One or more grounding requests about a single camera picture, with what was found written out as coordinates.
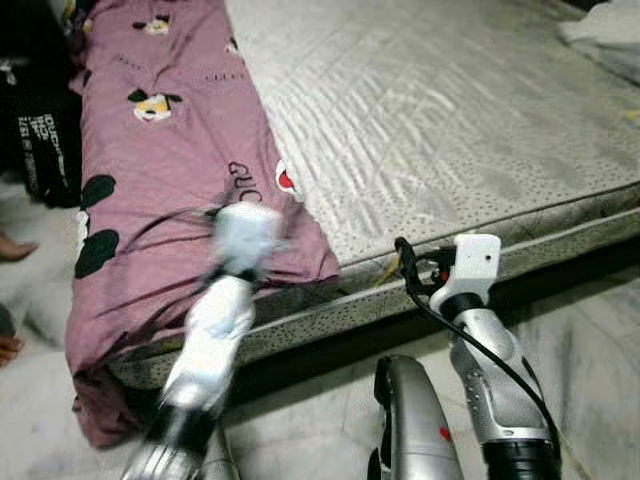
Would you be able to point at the white pillow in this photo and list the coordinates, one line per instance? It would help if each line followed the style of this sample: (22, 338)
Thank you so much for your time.
(610, 40)

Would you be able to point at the grey bed base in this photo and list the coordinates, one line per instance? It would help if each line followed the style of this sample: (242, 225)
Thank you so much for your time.
(560, 242)

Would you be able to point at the grey right robot leg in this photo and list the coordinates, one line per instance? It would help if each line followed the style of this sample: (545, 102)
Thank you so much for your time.
(415, 420)

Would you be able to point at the grey robot leg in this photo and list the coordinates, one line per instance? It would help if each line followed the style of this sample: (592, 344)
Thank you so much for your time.
(218, 460)
(415, 420)

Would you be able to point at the white quilted mattress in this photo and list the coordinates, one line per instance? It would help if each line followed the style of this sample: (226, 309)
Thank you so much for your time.
(430, 110)

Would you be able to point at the pink cartoon print blanket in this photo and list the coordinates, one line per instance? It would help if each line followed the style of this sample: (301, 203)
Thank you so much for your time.
(170, 150)

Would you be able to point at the grey left robot leg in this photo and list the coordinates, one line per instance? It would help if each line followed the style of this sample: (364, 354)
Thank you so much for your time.
(218, 460)

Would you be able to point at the black bag with white print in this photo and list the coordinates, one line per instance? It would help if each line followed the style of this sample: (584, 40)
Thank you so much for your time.
(45, 140)

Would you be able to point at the person's bare leg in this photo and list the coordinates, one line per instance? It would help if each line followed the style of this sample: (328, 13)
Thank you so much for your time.
(18, 248)
(10, 352)

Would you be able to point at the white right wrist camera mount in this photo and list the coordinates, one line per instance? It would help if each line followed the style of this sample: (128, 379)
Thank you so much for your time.
(478, 260)

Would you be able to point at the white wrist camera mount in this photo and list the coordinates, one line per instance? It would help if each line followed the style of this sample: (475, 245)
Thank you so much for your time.
(245, 240)
(478, 260)

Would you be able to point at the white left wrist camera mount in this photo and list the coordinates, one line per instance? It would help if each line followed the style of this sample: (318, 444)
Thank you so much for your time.
(245, 240)

